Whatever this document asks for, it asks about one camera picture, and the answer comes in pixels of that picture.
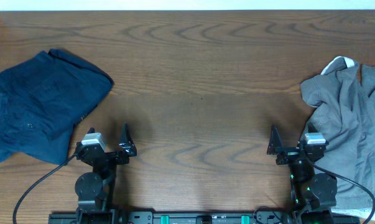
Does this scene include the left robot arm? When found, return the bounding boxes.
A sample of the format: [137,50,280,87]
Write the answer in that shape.
[75,124,137,224]

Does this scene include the folded navy blue shorts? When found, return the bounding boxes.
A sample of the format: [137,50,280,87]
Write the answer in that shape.
[0,49,114,164]

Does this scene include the grey shorts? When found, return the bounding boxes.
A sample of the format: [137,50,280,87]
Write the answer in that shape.
[300,56,375,220]

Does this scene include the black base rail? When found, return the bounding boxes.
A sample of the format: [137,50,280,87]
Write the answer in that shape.
[48,210,360,224]

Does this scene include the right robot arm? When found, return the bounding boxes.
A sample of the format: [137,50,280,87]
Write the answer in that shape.
[267,124,337,223]

